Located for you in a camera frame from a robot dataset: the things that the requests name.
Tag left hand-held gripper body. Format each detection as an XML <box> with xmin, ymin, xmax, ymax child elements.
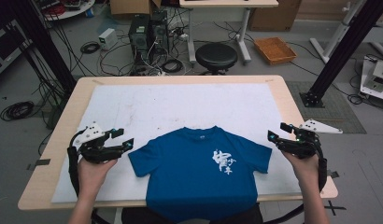
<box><xmin>75</xmin><ymin>122</ymin><xmax>122</xmax><ymax>164</ymax></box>

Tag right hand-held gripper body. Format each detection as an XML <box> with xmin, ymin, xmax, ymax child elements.
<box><xmin>280</xmin><ymin>119</ymin><xmax>344</xmax><ymax>160</ymax></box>

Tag blue t-shirt with white print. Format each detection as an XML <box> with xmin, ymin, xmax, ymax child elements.
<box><xmin>127</xmin><ymin>125</ymin><xmax>273</xmax><ymax>224</ymax></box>

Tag person's right hand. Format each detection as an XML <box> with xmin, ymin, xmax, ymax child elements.
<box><xmin>281</xmin><ymin>150</ymin><xmax>320</xmax><ymax>191</ymax></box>

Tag person's left hand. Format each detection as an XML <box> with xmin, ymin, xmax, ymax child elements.
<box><xmin>77</xmin><ymin>157</ymin><xmax>119</xmax><ymax>201</ymax></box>

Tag grey floor mat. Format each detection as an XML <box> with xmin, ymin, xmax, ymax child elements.
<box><xmin>286</xmin><ymin>80</ymin><xmax>367</xmax><ymax>135</ymax></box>

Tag grey tape strip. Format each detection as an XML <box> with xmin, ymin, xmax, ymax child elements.
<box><xmin>26</xmin><ymin>158</ymin><xmax>52</xmax><ymax>172</ymax></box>

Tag white foam mat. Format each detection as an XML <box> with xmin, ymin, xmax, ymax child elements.
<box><xmin>50</xmin><ymin>82</ymin><xmax>311</xmax><ymax>204</ymax></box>

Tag person's dark trousers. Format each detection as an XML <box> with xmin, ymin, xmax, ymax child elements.
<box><xmin>121</xmin><ymin>203</ymin><xmax>265</xmax><ymax>224</ymax></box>

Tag orange woven basket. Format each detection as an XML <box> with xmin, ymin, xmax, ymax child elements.
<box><xmin>253</xmin><ymin>36</ymin><xmax>298</xmax><ymax>66</ymax></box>

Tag white power supply box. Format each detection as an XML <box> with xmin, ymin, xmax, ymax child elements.
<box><xmin>98</xmin><ymin>27</ymin><xmax>119</xmax><ymax>51</ymax></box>

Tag black computer tower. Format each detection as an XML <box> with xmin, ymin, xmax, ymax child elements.
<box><xmin>149</xmin><ymin>10</ymin><xmax>171</xmax><ymax>61</ymax></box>
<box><xmin>128</xmin><ymin>13</ymin><xmax>152</xmax><ymax>68</ymax></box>

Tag white machine on floor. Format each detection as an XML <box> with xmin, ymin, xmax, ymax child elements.
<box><xmin>360</xmin><ymin>57</ymin><xmax>383</xmax><ymax>103</ymax></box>

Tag black round stool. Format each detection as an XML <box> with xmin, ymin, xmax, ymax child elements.
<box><xmin>194</xmin><ymin>42</ymin><xmax>239</xmax><ymax>76</ymax></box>

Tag white metal stand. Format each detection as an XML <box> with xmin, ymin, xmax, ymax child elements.
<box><xmin>309</xmin><ymin>0</ymin><xmax>368</xmax><ymax>65</ymax></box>

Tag large closed cardboard box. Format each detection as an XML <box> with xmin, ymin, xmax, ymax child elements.
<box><xmin>248</xmin><ymin>0</ymin><xmax>303</xmax><ymax>33</ymax></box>

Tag round white table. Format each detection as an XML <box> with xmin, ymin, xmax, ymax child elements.
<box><xmin>34</xmin><ymin>0</ymin><xmax>96</xmax><ymax>22</ymax></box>

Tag white desk with wooden top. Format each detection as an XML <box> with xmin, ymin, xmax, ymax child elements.
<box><xmin>178</xmin><ymin>0</ymin><xmax>279</xmax><ymax>65</ymax></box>

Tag black equipment rack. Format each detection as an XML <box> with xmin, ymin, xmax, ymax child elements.
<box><xmin>0</xmin><ymin>18</ymin><xmax>34</xmax><ymax>80</ymax></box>

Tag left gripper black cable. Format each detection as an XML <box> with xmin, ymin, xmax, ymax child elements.
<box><xmin>66</xmin><ymin>127</ymin><xmax>88</xmax><ymax>198</ymax></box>

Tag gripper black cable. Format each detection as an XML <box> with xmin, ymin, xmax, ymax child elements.
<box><xmin>263</xmin><ymin>133</ymin><xmax>329</xmax><ymax>224</ymax></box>
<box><xmin>66</xmin><ymin>127</ymin><xmax>88</xmax><ymax>198</ymax></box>

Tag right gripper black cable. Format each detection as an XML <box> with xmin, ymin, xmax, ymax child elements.
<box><xmin>263</xmin><ymin>133</ymin><xmax>329</xmax><ymax>224</ymax></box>

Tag black cable coil by stool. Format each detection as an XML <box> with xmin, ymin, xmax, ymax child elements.
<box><xmin>161</xmin><ymin>58</ymin><xmax>185</xmax><ymax>75</ymax></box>

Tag small black cable coil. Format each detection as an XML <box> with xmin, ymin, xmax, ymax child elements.
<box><xmin>79</xmin><ymin>40</ymin><xmax>102</xmax><ymax>55</ymax></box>

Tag large black cable coil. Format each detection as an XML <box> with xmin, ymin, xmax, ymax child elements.
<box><xmin>0</xmin><ymin>100</ymin><xmax>35</xmax><ymax>122</ymax></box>

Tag black metal frame post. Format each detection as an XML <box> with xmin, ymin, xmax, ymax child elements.
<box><xmin>299</xmin><ymin>0</ymin><xmax>383</xmax><ymax>108</ymax></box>
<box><xmin>6</xmin><ymin>0</ymin><xmax>78</xmax><ymax>95</ymax></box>

